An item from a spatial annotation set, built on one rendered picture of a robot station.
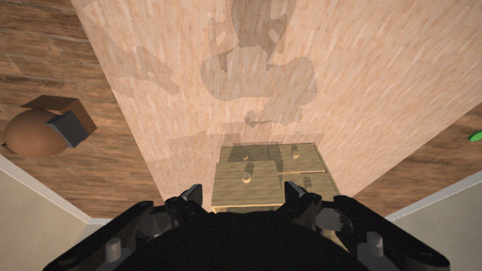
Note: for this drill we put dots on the light wooden chest of drawers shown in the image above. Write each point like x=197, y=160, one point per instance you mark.
x=317, y=151

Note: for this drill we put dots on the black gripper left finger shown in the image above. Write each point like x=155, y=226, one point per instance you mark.
x=106, y=248

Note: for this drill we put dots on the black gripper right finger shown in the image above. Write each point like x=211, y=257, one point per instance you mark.
x=374, y=241

